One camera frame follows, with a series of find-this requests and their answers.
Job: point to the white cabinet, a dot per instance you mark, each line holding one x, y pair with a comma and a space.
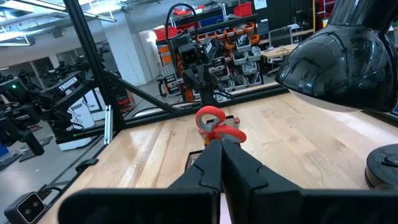
82, 115

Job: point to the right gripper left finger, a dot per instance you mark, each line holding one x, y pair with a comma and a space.
140, 205

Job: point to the red storage bin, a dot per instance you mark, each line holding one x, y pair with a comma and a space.
243, 9
164, 33

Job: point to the red shelving unit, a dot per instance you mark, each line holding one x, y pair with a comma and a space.
325, 6

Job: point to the white paper sign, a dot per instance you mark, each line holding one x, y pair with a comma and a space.
260, 4

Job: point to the table-level camera box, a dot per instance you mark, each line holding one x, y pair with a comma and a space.
28, 210

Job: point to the silver aluminium bracket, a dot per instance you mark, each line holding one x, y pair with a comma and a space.
108, 124

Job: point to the grey office chair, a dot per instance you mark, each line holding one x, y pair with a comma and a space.
280, 36

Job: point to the wooden desk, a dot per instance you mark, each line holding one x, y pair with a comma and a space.
276, 51

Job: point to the black Trossen-labelled robot arm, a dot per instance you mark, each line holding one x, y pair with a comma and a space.
68, 84

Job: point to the black table clamp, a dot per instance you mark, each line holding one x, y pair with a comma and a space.
87, 164

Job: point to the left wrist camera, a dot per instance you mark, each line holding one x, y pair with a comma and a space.
188, 56

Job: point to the black aluminium table frame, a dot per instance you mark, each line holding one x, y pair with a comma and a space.
94, 62

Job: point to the blue shelf bin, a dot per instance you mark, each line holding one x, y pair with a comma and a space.
211, 20

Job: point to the black mesh desk organizer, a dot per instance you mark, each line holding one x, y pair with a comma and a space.
193, 158

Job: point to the parts bin shelf rack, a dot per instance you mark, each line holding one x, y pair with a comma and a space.
245, 59

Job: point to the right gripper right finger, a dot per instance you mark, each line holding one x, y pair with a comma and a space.
280, 205

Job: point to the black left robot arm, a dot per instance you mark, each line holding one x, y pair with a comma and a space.
206, 96

